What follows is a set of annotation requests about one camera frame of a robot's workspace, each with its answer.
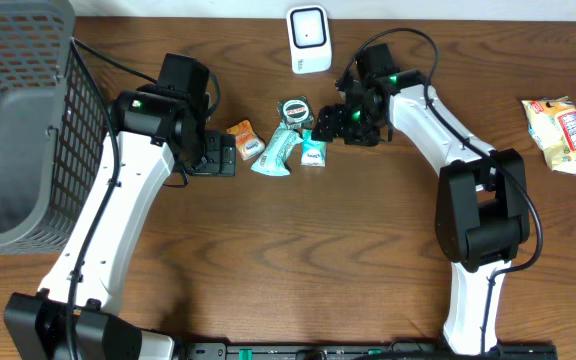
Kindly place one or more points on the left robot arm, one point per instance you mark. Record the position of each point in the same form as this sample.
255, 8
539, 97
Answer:
154, 131

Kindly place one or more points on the light green pack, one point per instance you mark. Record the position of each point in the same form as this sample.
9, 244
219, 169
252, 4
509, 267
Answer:
272, 161

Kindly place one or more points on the yellow snack bag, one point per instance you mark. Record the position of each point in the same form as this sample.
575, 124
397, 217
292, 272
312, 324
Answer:
552, 125

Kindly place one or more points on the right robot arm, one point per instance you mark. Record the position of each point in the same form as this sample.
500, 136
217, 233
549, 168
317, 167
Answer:
481, 216

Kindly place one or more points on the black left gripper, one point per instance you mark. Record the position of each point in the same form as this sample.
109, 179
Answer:
215, 166

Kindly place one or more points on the white barcode scanner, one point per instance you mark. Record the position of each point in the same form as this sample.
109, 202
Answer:
309, 39

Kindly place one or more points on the orange snack pack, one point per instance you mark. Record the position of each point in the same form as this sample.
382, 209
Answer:
247, 141

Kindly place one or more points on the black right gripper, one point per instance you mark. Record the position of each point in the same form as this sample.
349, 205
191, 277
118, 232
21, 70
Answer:
329, 124

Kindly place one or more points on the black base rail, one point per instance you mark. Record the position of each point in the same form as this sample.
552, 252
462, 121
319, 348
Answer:
398, 350

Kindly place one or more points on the dark grey plastic basket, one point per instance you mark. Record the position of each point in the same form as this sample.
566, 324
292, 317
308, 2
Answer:
51, 128

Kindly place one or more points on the small teal tissue pack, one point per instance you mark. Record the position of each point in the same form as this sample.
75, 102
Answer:
313, 151

